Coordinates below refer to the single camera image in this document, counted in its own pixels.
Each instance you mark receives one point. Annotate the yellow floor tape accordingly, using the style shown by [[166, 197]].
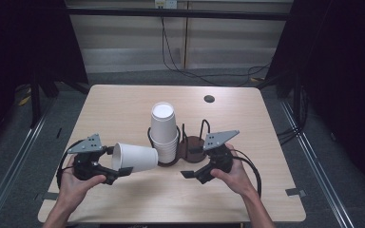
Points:
[[24, 100]]

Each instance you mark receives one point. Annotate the small black tape strip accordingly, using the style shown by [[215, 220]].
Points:
[[59, 133]]

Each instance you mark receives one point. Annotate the white power outlet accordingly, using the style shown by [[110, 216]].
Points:
[[165, 3]]

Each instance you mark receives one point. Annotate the grey tape piece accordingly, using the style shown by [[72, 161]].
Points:
[[295, 192], [49, 196]]

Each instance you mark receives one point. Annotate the black curtain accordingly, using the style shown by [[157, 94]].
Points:
[[345, 79], [19, 47]]

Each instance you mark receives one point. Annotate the stack of white paper cups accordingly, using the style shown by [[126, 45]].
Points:
[[163, 126]]

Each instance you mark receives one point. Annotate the metal floor rail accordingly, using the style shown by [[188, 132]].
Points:
[[316, 164], [15, 167]]

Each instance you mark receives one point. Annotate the white paper cup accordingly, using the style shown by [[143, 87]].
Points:
[[136, 157]]

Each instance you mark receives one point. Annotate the black metal stand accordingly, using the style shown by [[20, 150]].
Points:
[[35, 101]]

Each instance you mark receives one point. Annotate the person's left hand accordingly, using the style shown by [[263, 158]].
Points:
[[72, 188]]

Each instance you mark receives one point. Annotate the black horizontal bar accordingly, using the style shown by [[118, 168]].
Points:
[[177, 14]]

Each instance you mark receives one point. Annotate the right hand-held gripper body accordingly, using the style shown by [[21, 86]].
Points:
[[220, 156]]

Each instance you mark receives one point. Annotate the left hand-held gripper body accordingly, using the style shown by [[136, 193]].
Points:
[[87, 164]]

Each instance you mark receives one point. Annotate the dark double cup holder rack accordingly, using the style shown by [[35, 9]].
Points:
[[187, 155]]

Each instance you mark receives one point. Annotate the round black table grommet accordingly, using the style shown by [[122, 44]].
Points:
[[209, 98]]

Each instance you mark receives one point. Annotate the person's right hand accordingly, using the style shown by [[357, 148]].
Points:
[[236, 179]]

